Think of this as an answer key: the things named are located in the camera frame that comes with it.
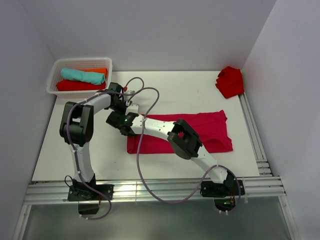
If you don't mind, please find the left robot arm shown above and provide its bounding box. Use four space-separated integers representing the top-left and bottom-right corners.
59 82 127 200

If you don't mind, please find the teal rolled t shirt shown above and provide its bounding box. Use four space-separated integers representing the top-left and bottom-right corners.
60 68 106 85

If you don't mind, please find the red crumpled t shirt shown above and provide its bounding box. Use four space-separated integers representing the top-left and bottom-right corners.
215 66 245 99

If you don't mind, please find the pink t shirt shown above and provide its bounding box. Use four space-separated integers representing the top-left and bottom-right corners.
139 110 233 154

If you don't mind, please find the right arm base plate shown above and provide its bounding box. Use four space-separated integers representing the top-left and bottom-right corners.
200 179 246 198

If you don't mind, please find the aluminium side rail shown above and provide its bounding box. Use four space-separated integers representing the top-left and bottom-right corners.
238 93 274 177

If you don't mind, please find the red rolled t shirt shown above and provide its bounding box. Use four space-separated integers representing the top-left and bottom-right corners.
56 79 106 92

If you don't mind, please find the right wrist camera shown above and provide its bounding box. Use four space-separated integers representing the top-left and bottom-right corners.
125 100 139 115

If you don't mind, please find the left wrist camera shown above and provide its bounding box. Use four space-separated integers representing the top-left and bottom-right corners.
123 86 136 97

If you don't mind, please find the aluminium front rail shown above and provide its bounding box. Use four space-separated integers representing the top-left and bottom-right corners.
23 176 286 205

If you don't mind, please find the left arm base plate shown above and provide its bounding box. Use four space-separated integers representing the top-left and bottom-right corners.
67 184 114 202

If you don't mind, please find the white plastic basket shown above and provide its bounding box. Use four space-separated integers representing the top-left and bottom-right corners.
46 57 113 98

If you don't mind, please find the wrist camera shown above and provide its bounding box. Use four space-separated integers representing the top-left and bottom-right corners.
123 86 136 97
125 100 139 115

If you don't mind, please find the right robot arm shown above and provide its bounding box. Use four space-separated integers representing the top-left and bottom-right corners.
106 110 235 195

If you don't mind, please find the orange rolled t shirt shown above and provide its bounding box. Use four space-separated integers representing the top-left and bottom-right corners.
81 68 108 77

